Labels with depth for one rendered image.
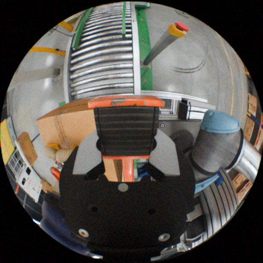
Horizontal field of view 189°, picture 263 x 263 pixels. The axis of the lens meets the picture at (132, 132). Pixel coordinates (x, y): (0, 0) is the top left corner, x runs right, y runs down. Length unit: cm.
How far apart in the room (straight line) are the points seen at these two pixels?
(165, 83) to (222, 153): 131
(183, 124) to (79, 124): 38
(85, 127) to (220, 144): 36
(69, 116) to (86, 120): 7
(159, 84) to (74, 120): 125
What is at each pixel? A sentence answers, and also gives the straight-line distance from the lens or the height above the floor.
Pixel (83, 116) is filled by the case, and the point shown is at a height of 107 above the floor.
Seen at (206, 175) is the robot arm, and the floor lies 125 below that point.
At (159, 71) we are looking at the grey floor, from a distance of 141.
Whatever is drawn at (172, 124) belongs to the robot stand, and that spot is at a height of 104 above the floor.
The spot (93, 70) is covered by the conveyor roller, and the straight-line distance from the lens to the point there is 84.
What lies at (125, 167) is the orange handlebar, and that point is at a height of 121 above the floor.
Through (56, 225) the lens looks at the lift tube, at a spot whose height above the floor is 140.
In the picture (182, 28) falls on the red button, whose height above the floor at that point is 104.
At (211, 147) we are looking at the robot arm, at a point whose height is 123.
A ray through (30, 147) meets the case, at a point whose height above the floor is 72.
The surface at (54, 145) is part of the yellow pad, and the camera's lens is 44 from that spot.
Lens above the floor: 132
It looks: 61 degrees down
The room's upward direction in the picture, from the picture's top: 176 degrees clockwise
